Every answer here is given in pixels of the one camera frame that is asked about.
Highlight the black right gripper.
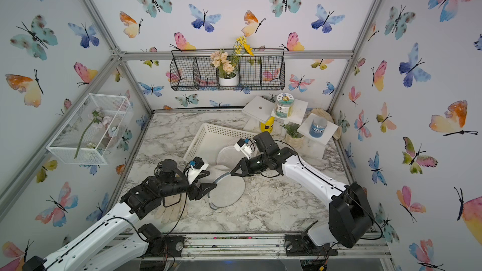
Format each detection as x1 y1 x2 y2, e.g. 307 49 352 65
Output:
229 155 269 178

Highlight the white mesh laundry bag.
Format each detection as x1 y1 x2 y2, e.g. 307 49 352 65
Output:
208 172 246 210

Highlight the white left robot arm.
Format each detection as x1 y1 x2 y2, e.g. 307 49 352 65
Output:
22 157 217 270

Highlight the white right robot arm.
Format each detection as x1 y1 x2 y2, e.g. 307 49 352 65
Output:
230 132 375 248

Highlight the beige work glove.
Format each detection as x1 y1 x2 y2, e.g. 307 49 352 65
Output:
153 194 186 224

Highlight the white perforated plastic basket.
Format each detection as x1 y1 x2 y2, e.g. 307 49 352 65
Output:
183 123 256 166

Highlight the yellow plastic bottle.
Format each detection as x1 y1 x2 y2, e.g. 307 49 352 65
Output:
259 117 275 133

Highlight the cream bubble plant pot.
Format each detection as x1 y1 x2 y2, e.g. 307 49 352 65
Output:
284 135 304 149

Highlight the green artificial plant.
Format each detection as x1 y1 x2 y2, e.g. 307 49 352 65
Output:
282 123 304 139

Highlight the green lidded glass jar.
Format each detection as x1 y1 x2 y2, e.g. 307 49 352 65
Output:
275 92 295 118

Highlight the white tiered wooden shelf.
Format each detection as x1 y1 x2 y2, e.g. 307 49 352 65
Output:
242 95 338 159

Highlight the blue granule jar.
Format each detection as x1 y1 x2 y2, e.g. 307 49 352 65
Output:
309 116 328 138

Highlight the beige woven fan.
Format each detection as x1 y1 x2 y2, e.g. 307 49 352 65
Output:
311 108 341 140

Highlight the white pot with flowers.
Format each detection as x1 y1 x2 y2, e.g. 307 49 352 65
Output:
210 36 254 87

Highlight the pink artificial rose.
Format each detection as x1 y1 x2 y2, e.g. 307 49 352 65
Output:
74 108 114 161

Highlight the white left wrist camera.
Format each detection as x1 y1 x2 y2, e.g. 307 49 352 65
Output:
187 157 209 184

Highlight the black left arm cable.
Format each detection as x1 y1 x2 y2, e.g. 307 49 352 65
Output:
41 161 200 271

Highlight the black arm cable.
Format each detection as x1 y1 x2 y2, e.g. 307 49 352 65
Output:
244 137 384 241
41 161 200 271

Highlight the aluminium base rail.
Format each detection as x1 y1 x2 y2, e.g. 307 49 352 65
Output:
141 232 392 261

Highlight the black wire wall basket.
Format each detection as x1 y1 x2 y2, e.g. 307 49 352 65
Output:
166 48 286 94

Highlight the white wire wall basket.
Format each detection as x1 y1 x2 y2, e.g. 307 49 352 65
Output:
46 94 133 166

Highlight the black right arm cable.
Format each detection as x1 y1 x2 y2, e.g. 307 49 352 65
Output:
244 137 384 241

